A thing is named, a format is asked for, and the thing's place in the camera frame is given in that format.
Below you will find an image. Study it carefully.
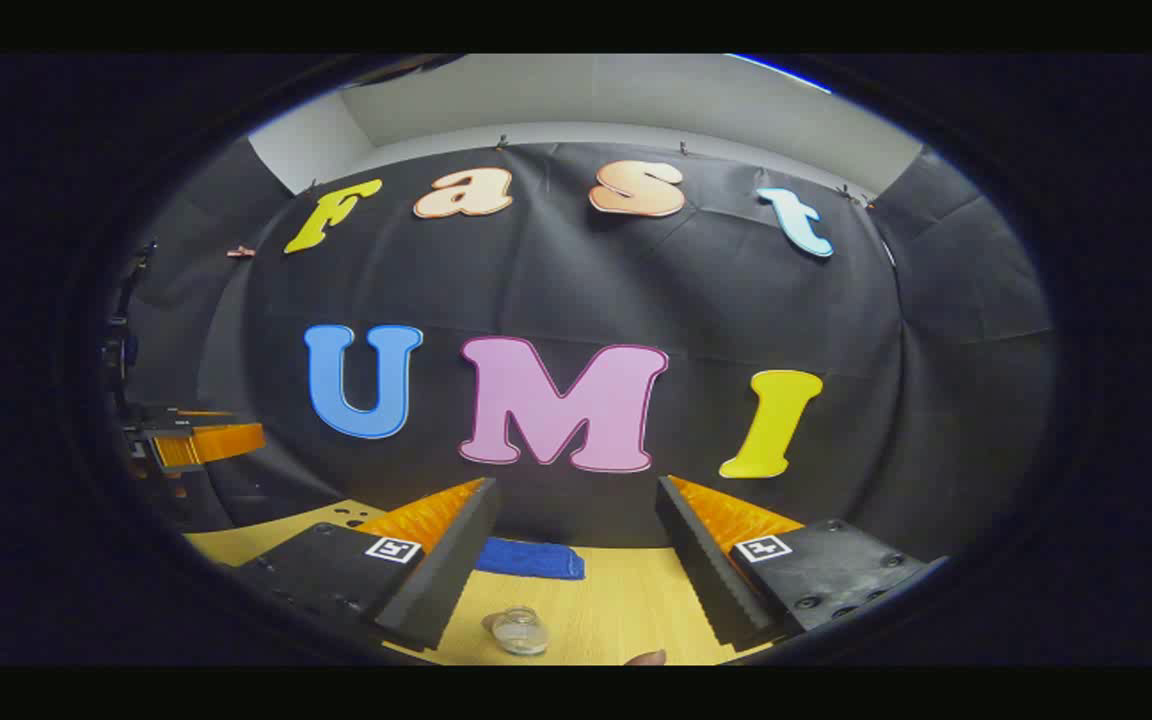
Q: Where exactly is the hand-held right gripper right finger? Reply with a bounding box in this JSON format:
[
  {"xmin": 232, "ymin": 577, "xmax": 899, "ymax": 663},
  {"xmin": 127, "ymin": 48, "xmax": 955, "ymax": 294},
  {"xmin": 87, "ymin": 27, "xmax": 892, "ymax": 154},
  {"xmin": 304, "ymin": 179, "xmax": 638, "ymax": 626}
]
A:
[{"xmin": 656, "ymin": 475, "xmax": 949, "ymax": 651}]

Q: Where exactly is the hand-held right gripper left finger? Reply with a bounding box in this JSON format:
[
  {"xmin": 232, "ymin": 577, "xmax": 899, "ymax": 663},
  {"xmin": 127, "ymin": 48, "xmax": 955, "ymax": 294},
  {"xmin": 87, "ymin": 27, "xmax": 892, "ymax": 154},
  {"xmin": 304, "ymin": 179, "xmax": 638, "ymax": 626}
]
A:
[{"xmin": 231, "ymin": 477, "xmax": 502, "ymax": 653}]

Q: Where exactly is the clear plastic water bottle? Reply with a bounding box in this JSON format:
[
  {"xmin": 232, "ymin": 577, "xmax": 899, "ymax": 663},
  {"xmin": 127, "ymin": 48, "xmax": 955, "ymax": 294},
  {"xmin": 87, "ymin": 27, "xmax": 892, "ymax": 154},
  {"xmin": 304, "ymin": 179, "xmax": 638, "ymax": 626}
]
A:
[{"xmin": 481, "ymin": 606, "xmax": 550, "ymax": 657}]

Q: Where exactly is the blue towel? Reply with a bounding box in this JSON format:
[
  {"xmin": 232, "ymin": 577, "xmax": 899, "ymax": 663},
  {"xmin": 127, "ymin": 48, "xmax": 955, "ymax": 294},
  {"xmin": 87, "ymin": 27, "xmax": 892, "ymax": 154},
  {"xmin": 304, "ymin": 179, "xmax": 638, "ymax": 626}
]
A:
[{"xmin": 476, "ymin": 537, "xmax": 586, "ymax": 581}]

